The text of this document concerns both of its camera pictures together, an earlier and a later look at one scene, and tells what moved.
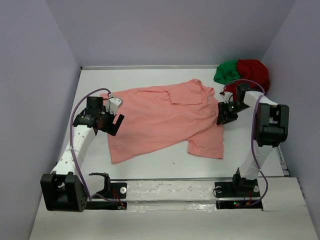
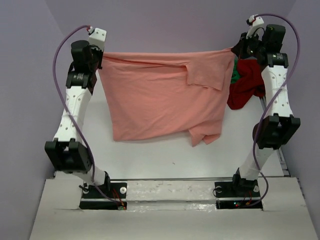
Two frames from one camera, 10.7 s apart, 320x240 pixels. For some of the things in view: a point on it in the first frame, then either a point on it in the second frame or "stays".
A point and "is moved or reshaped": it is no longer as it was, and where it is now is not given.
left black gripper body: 108,118 to 95,63
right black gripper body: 231,110 to 251,47
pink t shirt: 158,119 is moved or reshaped
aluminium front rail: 173,179 stays
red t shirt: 253,70 stays
